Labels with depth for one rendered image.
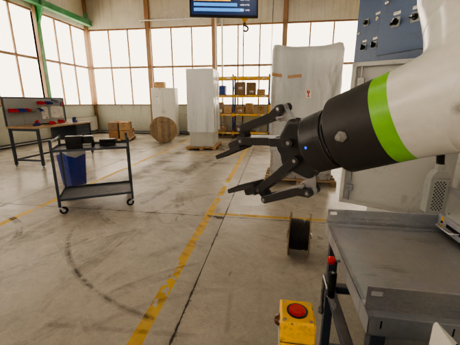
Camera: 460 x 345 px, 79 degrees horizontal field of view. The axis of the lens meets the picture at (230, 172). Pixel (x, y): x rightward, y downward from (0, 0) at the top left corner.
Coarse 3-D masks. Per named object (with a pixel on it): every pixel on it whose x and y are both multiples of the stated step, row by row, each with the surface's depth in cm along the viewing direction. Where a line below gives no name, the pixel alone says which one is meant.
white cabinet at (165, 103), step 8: (152, 88) 1126; (160, 88) 1121; (168, 88) 1116; (176, 88) 1136; (152, 96) 1134; (160, 96) 1128; (168, 96) 1124; (176, 96) 1140; (152, 104) 1142; (160, 104) 1136; (168, 104) 1131; (176, 104) 1143; (160, 112) 1145; (168, 112) 1140; (176, 112) 1147; (176, 120) 1150
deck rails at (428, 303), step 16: (336, 224) 126; (352, 224) 126; (368, 224) 125; (384, 224) 124; (400, 224) 123; (416, 224) 122; (432, 224) 121; (368, 288) 73; (384, 288) 73; (368, 304) 74; (384, 304) 74; (400, 304) 73; (416, 304) 72; (432, 304) 72; (448, 304) 71
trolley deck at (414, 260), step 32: (352, 256) 100; (384, 256) 100; (416, 256) 100; (448, 256) 100; (352, 288) 87; (416, 288) 83; (448, 288) 83; (384, 320) 71; (416, 320) 70; (448, 320) 71
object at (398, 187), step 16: (368, 64) 136; (384, 64) 132; (400, 64) 131; (352, 80) 141; (368, 80) 140; (416, 160) 135; (432, 160) 131; (448, 160) 128; (352, 176) 154; (368, 176) 149; (384, 176) 144; (400, 176) 140; (416, 176) 136; (352, 192) 155; (368, 192) 150; (384, 192) 146; (400, 192) 142; (416, 192) 138; (384, 208) 145; (400, 208) 143; (416, 208) 139
